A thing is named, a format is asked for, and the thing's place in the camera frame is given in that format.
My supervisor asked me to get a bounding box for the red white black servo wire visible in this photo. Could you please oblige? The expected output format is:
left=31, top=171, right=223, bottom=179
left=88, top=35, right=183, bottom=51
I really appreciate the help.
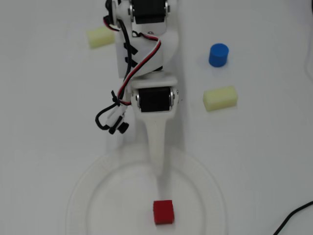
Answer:
left=103, top=16, right=162, bottom=105

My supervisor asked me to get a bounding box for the pale yellow foam block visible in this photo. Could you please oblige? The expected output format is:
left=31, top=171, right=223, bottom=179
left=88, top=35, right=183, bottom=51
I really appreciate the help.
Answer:
left=86, top=26, right=115, bottom=49
left=202, top=85, right=239, bottom=112

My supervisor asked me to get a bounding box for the red cube block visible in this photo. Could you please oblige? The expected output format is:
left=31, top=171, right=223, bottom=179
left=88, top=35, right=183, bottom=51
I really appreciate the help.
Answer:
left=153, top=200, right=175, bottom=225

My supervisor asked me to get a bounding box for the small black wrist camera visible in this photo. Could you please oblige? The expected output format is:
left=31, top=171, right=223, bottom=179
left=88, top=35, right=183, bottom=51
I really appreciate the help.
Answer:
left=107, top=107, right=130, bottom=135

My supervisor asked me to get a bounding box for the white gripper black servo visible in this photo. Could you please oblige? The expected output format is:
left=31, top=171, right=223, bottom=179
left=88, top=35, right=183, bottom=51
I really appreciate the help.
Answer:
left=129, top=76, right=179, bottom=179

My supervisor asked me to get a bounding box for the white round plate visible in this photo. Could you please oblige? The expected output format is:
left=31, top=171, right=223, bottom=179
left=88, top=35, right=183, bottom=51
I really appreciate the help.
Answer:
left=65, top=144, right=227, bottom=235

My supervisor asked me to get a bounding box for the black camera cable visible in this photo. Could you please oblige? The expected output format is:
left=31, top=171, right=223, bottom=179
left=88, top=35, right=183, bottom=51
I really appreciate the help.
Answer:
left=95, top=21, right=137, bottom=130

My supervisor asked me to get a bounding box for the blue cylinder block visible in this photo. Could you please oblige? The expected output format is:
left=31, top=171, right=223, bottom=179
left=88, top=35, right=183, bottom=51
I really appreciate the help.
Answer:
left=208, top=43, right=230, bottom=68

